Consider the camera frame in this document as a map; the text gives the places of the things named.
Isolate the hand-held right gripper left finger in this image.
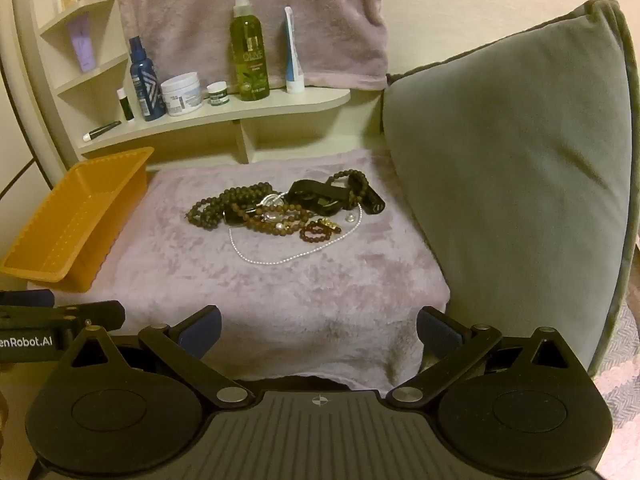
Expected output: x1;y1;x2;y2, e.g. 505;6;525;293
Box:
62;304;253;408

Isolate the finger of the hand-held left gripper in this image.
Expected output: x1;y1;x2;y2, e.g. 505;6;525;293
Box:
0;301;126;333
0;288;55;309

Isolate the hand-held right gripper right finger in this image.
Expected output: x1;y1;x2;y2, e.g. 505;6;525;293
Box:
387;305;581;408

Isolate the orange plastic basket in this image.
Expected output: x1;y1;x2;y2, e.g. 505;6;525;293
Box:
0;146;155;293

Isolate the white pearl necklace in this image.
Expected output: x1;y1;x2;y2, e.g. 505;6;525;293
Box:
227;199;364;265

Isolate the light brown bead bracelet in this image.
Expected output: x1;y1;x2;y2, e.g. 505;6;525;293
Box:
245;212;313;238

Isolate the long brown bead necklace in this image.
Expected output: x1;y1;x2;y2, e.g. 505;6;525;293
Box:
185;182;301;233

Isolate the clear crystal bracelet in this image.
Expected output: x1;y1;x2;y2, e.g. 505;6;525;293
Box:
257;191;297;223

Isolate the black cylindrical case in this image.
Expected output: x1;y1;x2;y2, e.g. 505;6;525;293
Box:
360;187;386;215

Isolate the red bead bracelet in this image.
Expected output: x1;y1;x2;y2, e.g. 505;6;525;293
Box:
300;217;343;244

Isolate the dark brown bead bracelet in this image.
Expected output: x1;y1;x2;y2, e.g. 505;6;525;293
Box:
325;170;371;208

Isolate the black strap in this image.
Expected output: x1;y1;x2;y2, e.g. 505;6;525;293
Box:
287;179;353;215

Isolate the pink fluffy blanket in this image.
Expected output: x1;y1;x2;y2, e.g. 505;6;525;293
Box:
27;149;451;396

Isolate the grey velvet pillow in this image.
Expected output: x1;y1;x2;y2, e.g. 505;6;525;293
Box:
381;0;640;378

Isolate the black tube white cap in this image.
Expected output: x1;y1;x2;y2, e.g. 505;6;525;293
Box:
82;120;122;142

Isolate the grey patterned bedspread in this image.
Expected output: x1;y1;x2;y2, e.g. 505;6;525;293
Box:
587;305;640;461

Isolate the lip balm stick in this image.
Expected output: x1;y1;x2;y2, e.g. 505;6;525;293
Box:
116;87;136;122

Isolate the cream wooden shelf unit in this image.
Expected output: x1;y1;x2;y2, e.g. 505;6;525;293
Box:
10;0;352;165

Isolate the dark blue spray bottle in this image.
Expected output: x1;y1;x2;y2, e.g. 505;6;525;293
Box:
128;36;167;122

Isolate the white cream jar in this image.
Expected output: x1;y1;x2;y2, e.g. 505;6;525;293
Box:
160;72;203;117

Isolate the small green jar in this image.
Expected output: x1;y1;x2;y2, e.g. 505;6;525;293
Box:
206;81;230;107

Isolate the purple tube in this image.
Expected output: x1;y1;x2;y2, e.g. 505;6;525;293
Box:
67;14;97;73

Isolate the green spray bottle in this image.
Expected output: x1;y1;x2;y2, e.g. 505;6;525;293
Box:
229;0;272;102

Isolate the blue and white tube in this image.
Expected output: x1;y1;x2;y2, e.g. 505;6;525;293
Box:
283;6;306;94

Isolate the pink hanging towel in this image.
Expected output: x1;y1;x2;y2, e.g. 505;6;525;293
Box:
111;0;390;92

